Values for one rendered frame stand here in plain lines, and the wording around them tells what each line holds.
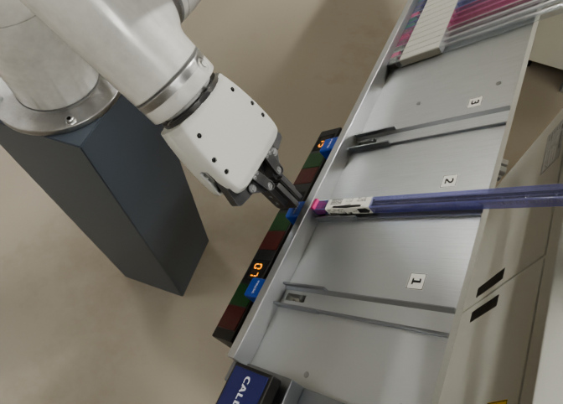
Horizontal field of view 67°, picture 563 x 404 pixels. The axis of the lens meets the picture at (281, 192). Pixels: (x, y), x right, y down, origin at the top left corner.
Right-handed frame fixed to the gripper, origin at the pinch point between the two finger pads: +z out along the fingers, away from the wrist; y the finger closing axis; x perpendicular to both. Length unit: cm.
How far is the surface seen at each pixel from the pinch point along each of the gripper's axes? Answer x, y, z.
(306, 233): 3.2, 3.4, 3.5
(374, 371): 17.1, 15.8, 4.4
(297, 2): -88, -125, 18
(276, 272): 3.1, 9.4, 2.3
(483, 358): 6.3, -1.1, 45.0
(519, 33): 20.8, -24.8, 4.4
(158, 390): -66, 26, 39
